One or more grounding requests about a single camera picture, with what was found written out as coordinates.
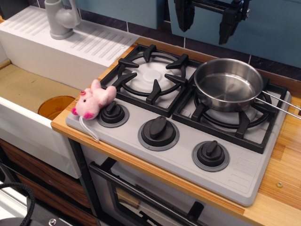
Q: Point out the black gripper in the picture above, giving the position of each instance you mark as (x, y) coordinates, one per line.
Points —
(185, 12)

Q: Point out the stainless steel pan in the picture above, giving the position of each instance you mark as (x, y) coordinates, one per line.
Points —
(230, 85)

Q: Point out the pink stuffed pig toy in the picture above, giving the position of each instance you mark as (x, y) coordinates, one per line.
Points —
(91, 101)

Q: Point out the grey toy stove top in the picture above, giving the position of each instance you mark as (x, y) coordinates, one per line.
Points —
(239, 181)

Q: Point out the black middle stove knob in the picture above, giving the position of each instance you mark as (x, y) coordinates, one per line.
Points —
(158, 134)

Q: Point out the black stove knob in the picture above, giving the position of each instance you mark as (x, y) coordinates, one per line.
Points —
(211, 156)
(158, 134)
(112, 116)

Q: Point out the black left stove knob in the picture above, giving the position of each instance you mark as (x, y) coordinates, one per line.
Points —
(112, 116)

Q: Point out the black right stove knob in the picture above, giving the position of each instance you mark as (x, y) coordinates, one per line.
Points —
(211, 156)

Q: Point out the black left burner grate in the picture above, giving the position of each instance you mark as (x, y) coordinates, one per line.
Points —
(152, 79)

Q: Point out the black burner grate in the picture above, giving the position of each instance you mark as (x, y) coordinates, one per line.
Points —
(256, 128)
(152, 79)

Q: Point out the black right burner grate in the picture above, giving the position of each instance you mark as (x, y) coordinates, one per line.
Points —
(256, 128)

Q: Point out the grey toy faucet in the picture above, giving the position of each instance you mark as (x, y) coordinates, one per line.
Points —
(61, 21)

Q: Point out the white toy sink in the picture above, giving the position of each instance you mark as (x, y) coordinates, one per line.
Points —
(35, 68)

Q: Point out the wooden drawer fronts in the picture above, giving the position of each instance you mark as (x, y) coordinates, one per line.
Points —
(54, 189)

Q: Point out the oven door with handle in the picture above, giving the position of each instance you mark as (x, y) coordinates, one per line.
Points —
(104, 170)

